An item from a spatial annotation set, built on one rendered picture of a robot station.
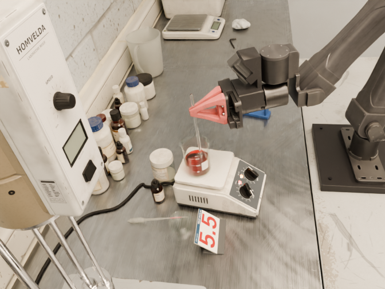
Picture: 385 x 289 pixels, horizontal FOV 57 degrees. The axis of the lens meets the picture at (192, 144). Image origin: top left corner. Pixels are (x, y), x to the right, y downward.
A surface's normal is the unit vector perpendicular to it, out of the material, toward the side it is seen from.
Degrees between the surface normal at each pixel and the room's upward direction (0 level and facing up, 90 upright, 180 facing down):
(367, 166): 1
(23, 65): 90
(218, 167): 0
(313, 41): 90
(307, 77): 47
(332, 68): 78
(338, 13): 90
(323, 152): 1
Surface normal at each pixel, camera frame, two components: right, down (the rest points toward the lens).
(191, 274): -0.11, -0.75
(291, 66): 0.14, 0.64
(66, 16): 0.98, 0.02
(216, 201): -0.29, 0.65
